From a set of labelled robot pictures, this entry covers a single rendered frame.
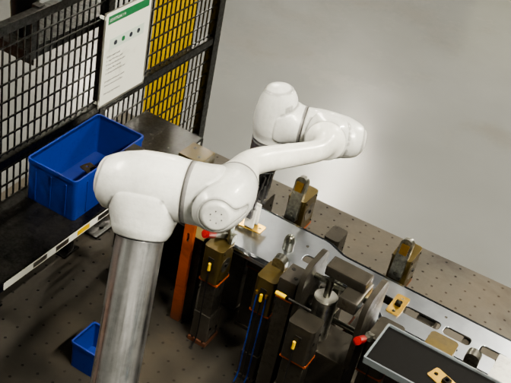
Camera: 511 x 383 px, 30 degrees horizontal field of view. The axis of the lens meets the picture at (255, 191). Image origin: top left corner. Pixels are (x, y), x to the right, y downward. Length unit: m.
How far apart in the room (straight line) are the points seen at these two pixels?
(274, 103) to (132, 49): 0.61
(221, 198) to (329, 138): 0.55
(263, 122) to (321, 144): 0.20
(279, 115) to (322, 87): 3.11
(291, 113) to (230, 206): 0.60
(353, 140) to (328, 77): 3.24
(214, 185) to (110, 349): 0.40
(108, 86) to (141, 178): 0.92
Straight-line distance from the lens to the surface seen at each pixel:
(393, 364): 2.17
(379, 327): 2.36
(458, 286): 3.19
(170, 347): 2.71
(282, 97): 2.39
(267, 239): 2.65
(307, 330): 2.30
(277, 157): 2.17
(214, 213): 1.86
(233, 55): 5.64
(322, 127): 2.37
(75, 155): 2.75
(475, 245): 4.62
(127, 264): 1.96
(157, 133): 2.94
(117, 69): 2.81
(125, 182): 1.92
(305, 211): 2.78
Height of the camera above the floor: 2.64
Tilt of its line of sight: 36 degrees down
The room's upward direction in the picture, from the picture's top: 12 degrees clockwise
